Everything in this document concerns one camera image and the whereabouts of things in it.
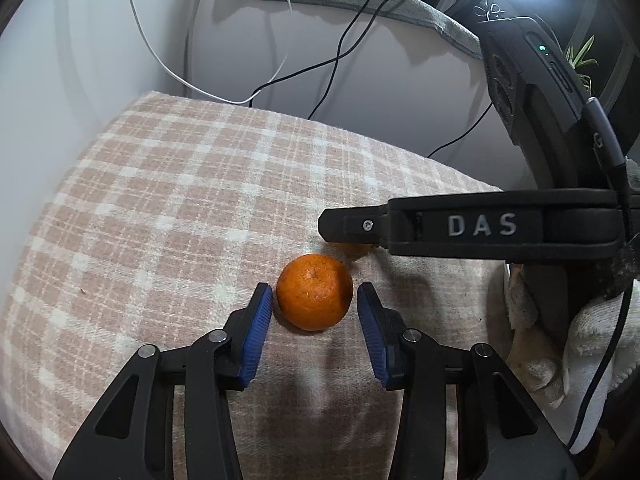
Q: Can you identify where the white cable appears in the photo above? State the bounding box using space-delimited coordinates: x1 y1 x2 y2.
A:
123 0 294 106

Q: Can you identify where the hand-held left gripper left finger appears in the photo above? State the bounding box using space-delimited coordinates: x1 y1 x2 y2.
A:
52 283 274 480

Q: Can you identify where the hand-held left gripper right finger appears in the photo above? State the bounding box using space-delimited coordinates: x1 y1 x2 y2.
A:
356 282 579 480

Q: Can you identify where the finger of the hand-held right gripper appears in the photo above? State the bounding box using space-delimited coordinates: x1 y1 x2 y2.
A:
317 202 392 247

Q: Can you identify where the mandarin with stem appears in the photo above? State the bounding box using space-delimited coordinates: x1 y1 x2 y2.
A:
330 242 377 257

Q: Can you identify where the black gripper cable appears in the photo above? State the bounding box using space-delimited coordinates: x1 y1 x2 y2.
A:
567 97 638 448

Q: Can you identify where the person's right hand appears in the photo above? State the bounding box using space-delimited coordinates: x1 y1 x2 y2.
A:
505 260 640 456

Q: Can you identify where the green spider plant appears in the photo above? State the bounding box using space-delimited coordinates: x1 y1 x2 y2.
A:
564 35 599 95

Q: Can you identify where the checked beige tablecloth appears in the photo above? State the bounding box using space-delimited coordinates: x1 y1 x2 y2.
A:
0 91 521 480

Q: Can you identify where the round mandarin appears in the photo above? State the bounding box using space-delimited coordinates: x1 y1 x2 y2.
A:
276 254 353 332

